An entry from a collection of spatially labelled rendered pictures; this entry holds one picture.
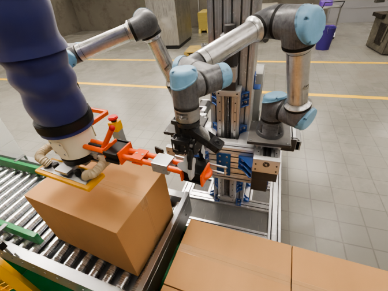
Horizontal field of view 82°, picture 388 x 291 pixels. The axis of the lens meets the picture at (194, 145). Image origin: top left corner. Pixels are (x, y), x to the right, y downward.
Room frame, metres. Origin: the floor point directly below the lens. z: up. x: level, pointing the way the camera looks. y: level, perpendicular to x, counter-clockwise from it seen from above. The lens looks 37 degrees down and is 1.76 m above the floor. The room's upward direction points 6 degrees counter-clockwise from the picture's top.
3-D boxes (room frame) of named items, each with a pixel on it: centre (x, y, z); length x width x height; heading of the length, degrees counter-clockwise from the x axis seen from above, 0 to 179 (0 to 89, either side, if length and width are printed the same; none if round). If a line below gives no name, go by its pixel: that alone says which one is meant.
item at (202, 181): (0.58, 0.00, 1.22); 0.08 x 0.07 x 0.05; 63
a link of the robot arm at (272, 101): (1.02, -0.43, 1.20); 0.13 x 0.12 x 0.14; 32
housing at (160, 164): (0.64, 0.12, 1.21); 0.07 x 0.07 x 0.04; 63
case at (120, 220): (0.85, 0.53, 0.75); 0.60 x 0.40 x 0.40; 63
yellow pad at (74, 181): (0.77, 0.58, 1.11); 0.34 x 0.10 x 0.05; 63
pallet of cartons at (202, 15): (10.12, -1.13, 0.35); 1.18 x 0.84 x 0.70; 159
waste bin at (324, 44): (6.02, -3.60, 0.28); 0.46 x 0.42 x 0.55; 160
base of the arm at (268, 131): (1.03, -0.43, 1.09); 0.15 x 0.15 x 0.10
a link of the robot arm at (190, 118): (0.59, 0.01, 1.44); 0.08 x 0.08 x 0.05
